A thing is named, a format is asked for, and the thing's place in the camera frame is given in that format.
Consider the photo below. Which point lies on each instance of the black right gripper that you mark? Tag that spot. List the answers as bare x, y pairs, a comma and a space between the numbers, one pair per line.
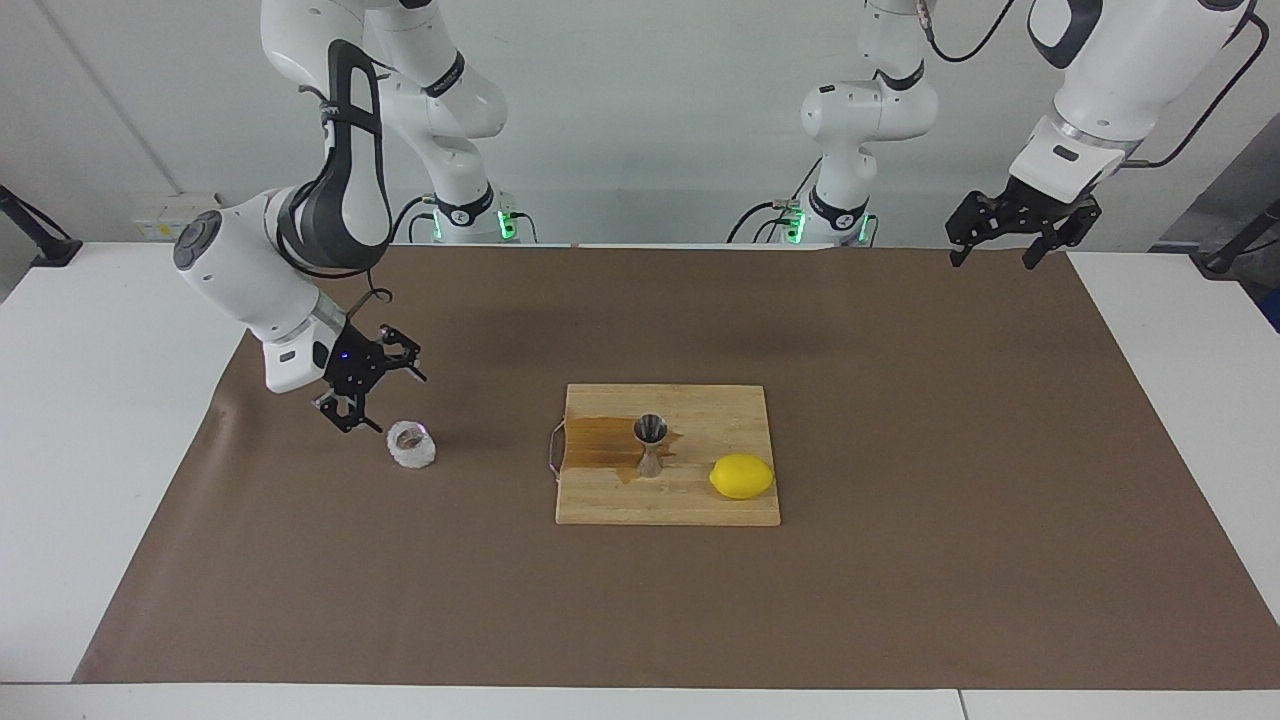
355, 370

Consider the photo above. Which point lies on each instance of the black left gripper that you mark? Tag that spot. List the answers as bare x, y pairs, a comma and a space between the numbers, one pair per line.
1035, 205

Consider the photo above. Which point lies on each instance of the clear textured glass cup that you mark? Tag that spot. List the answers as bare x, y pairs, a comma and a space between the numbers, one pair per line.
412, 447

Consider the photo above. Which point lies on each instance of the steel double jigger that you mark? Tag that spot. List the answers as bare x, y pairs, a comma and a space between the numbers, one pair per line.
651, 430

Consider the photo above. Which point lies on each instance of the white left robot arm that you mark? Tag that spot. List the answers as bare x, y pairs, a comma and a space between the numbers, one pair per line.
1130, 70

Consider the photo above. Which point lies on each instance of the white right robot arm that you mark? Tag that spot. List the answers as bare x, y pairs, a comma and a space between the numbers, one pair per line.
230, 270

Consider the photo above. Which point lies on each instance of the black clamp stand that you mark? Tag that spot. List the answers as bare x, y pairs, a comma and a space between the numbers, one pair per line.
1235, 250
40, 248

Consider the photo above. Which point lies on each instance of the dark grey panel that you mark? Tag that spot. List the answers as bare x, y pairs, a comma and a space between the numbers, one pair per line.
1240, 190

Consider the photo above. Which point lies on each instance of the brown table mat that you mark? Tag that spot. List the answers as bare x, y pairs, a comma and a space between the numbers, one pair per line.
400, 600

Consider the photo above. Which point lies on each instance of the wooden cutting board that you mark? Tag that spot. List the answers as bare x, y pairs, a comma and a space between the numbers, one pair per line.
620, 500

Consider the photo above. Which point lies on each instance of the yellow lemon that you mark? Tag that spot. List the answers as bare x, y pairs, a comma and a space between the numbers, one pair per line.
742, 477

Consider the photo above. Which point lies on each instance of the white wall outlet box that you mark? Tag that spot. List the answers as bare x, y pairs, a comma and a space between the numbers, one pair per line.
155, 225

